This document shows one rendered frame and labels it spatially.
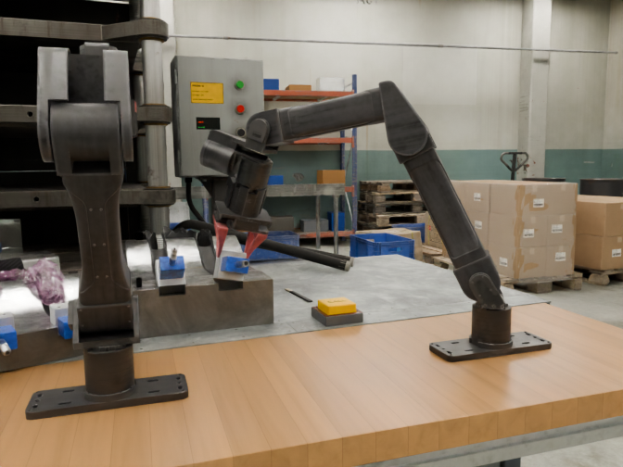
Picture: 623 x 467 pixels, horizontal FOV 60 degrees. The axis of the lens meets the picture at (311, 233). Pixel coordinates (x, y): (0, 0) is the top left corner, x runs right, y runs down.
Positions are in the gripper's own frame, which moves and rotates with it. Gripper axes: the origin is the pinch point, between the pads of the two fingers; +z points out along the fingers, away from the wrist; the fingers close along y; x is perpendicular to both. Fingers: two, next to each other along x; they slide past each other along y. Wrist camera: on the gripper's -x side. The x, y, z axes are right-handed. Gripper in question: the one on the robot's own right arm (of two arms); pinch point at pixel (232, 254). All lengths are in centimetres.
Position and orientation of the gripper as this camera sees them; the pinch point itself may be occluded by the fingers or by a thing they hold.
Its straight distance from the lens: 105.9
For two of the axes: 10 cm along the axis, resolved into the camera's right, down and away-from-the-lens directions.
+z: -2.9, 9.0, 3.3
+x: 2.8, 4.1, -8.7
